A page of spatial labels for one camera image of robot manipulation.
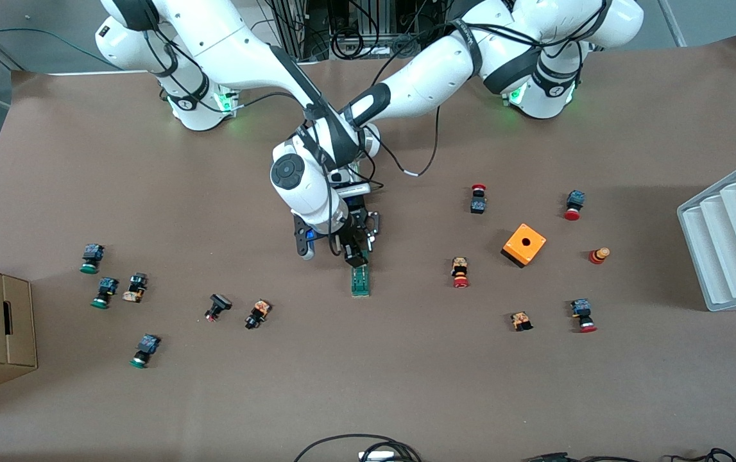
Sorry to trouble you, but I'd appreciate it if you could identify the green load switch white handle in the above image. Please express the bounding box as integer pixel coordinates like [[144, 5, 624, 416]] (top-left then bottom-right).
[[350, 263, 372, 298]]

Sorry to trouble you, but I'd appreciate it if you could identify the black square push button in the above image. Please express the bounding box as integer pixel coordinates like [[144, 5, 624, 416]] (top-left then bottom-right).
[[204, 293, 234, 323]]

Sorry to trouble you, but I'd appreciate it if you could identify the aluminium equipment rack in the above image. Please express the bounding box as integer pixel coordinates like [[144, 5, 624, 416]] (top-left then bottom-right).
[[268, 0, 465, 62]]

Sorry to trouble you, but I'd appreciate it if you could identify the red push button blue body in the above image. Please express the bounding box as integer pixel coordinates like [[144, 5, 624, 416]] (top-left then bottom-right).
[[563, 190, 586, 221], [570, 298, 598, 334]]

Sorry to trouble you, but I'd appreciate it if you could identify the green push button blue body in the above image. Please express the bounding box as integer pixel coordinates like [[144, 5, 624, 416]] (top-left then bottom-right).
[[129, 334, 162, 370], [90, 277, 119, 310], [80, 243, 106, 275]]

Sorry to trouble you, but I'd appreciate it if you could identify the white ridged plastic tray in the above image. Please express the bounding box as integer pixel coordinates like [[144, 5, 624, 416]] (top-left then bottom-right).
[[676, 153, 736, 312]]

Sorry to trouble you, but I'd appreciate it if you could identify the black knob orange selector switch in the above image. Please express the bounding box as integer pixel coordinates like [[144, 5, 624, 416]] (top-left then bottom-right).
[[244, 298, 272, 330]]

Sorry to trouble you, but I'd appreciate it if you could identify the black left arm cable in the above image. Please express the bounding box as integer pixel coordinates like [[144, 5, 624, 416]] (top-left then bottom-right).
[[342, 13, 612, 177]]

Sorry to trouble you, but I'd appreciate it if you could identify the orange button enclosure box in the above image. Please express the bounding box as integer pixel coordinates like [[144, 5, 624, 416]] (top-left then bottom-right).
[[501, 223, 547, 269]]

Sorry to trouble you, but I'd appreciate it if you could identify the black cable loop bundle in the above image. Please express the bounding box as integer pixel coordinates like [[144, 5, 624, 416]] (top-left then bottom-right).
[[293, 434, 423, 462]]

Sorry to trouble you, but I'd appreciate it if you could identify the black orange contact switch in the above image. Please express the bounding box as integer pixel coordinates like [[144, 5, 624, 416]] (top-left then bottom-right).
[[122, 272, 149, 304]]

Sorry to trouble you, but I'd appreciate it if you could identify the thin black cable with plug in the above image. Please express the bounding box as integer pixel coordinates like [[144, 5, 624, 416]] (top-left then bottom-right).
[[524, 448, 736, 462]]

